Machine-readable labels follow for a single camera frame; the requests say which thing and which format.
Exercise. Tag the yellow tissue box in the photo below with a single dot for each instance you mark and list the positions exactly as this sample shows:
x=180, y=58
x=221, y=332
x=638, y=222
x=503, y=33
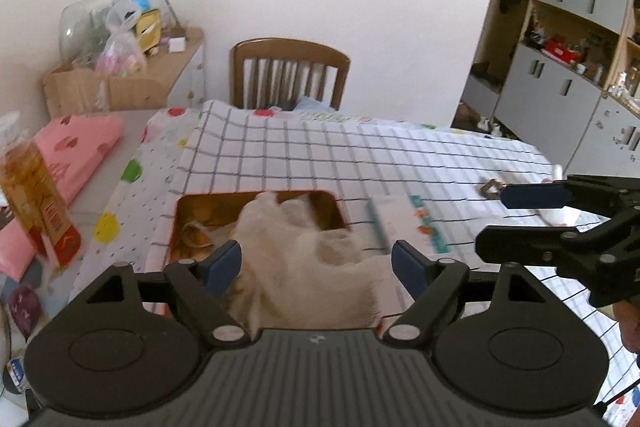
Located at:
x=150, y=29

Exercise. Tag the small white box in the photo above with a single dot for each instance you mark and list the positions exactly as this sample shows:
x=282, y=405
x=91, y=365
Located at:
x=177, y=45

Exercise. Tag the cardboard box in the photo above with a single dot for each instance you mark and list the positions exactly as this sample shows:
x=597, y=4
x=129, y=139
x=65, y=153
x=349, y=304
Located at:
x=130, y=94

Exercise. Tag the white face mask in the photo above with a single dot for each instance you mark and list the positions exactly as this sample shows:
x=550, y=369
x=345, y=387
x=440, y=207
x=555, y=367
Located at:
x=200, y=237

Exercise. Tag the light blue chair cushion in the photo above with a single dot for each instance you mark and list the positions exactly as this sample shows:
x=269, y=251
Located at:
x=312, y=103

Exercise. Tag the black checked white tablecloth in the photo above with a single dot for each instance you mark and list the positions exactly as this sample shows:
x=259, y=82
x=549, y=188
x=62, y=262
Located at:
x=300, y=157

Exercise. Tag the wooden chair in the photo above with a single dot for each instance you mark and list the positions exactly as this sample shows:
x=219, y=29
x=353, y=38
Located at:
x=290, y=49

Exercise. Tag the cream gauze cloth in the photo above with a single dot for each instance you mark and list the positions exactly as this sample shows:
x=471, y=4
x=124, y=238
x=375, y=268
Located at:
x=300, y=267

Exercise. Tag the blue round container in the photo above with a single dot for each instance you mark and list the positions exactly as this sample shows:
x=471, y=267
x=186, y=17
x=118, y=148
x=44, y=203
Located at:
x=143, y=1

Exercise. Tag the dark brown scrunchie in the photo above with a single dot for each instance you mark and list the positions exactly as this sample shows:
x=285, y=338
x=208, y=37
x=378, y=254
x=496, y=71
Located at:
x=492, y=188

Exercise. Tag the clear plastic bag of sweets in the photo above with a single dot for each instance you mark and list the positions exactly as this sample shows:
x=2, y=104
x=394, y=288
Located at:
x=122, y=57

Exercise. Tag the orange snack packet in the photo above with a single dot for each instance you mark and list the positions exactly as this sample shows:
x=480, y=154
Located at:
x=40, y=207

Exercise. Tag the white tissue pack teal edge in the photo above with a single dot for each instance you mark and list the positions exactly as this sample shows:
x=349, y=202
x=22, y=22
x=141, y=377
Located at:
x=400, y=217

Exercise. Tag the dark purple pouch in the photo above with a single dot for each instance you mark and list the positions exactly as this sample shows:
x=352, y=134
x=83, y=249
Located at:
x=25, y=309

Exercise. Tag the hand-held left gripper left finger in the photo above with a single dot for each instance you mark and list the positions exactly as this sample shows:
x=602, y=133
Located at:
x=223, y=263

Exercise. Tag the wooden sideboard with white drawers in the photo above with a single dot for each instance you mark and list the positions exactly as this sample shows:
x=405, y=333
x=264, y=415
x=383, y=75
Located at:
x=165, y=72

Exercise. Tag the clear glass jar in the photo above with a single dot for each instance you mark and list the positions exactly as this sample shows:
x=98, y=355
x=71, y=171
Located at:
x=80, y=27

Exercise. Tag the thin black rod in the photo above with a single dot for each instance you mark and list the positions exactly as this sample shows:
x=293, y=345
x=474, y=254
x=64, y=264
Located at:
x=170, y=7

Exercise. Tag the white and wood wall cabinet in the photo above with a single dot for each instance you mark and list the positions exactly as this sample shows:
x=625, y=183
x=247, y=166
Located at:
x=550, y=92

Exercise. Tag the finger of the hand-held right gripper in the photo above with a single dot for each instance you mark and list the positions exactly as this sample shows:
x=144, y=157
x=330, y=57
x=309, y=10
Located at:
x=525, y=244
x=535, y=196

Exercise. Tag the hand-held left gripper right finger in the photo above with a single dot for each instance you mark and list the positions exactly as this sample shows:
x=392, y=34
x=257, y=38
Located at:
x=407, y=264

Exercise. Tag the blue printed face mask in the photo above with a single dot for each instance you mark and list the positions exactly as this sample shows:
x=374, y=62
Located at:
x=17, y=374

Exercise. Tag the white bunny plush toy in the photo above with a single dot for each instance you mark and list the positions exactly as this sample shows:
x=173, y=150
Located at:
x=559, y=217

